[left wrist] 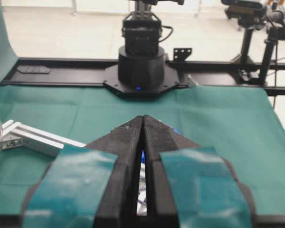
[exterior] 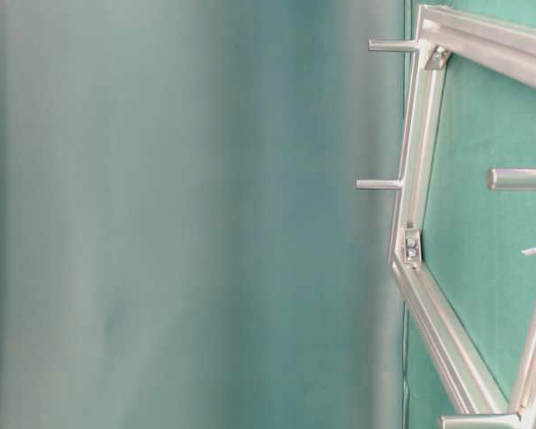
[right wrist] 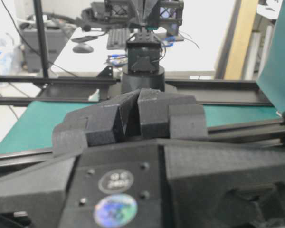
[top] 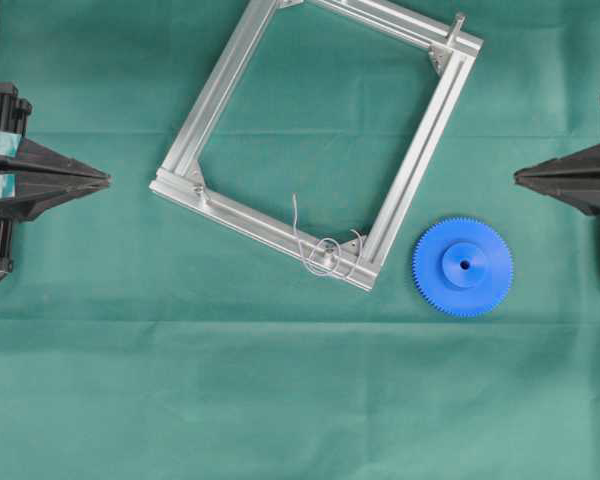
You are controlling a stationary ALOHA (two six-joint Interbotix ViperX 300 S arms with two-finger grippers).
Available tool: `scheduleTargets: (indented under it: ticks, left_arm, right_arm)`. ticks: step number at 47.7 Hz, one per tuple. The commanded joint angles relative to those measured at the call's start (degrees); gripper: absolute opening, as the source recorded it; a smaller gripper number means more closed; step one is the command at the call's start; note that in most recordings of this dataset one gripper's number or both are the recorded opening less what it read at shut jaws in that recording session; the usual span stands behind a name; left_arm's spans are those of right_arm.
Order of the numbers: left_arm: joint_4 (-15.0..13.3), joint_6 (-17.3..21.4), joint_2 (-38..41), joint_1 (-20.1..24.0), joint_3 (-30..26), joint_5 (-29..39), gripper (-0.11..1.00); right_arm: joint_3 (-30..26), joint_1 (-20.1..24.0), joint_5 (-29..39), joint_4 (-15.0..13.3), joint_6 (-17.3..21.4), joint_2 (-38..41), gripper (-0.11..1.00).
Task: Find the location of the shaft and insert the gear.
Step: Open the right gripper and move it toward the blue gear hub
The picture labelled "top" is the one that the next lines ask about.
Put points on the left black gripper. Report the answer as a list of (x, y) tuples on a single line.
[(24, 197)]

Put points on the blue plastic gear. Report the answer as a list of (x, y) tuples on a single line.
[(462, 267)]

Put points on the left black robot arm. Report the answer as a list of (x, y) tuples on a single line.
[(33, 178)]

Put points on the tall steel shaft pin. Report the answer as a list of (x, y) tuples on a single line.
[(455, 29)]

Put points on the square aluminium extrusion frame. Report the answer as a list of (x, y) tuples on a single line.
[(358, 262)]

